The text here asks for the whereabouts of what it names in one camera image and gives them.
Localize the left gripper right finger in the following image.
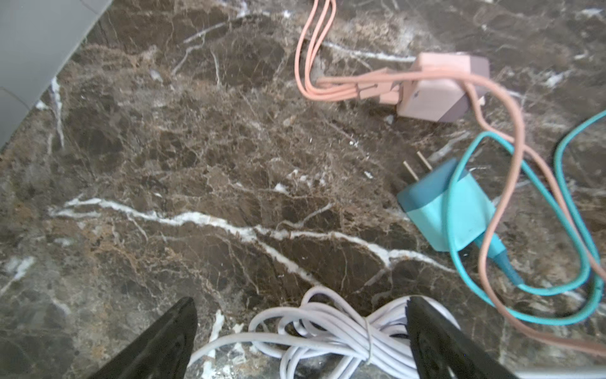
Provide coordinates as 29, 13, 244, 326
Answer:
407, 297, 516, 379

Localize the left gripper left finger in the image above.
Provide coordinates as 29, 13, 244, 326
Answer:
91, 297, 197, 379

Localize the teal cable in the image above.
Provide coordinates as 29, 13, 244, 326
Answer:
446, 110, 606, 327

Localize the pink plug adapter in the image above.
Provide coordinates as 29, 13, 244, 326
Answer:
397, 52, 490, 123

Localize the white usb cable coil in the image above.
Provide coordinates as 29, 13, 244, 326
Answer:
188, 285, 460, 379

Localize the pink cable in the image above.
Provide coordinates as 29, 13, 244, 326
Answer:
294, 0, 606, 357

